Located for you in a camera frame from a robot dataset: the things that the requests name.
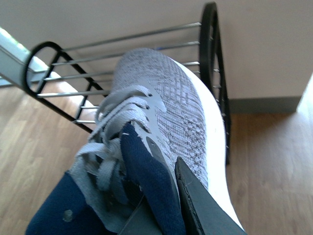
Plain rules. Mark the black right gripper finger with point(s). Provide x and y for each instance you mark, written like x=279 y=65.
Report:
x=201 y=213

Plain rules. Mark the grey sneaker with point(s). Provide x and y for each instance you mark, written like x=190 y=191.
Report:
x=123 y=179

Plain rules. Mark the black metal shoe rack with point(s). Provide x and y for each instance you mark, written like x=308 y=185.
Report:
x=64 y=67

